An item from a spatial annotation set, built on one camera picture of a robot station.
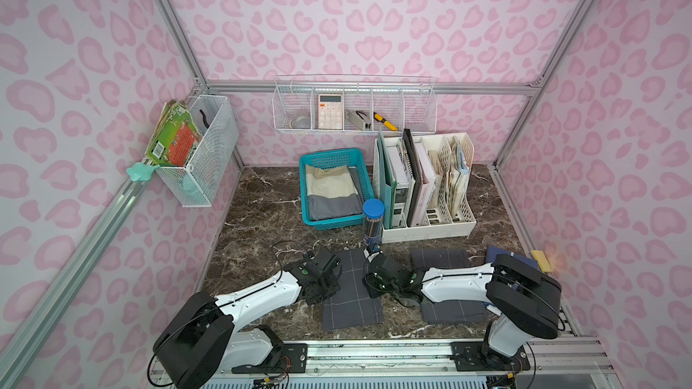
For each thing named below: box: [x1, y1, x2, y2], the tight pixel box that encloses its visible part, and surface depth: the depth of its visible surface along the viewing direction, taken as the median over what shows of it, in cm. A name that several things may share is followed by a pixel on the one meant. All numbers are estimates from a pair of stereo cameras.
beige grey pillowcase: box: [305, 163, 365, 221], surface depth 108 cm
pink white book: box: [410, 140, 438, 228], surface depth 85 cm
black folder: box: [402, 127, 423, 227], surface depth 84 cm
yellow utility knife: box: [373, 111, 400, 132], surface depth 100 cm
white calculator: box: [318, 93, 344, 130], surface depth 97 cm
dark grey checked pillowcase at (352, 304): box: [320, 248, 385, 331], surface depth 82 cm
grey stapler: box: [345, 108, 372, 131], surface depth 101 cm
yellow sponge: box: [530, 250, 554, 273], surface depth 97 cm
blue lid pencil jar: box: [362, 198, 386, 250], surface depth 84 cm
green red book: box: [145, 99, 202, 168], surface depth 73 cm
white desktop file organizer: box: [373, 132, 477, 245], surface depth 92 cm
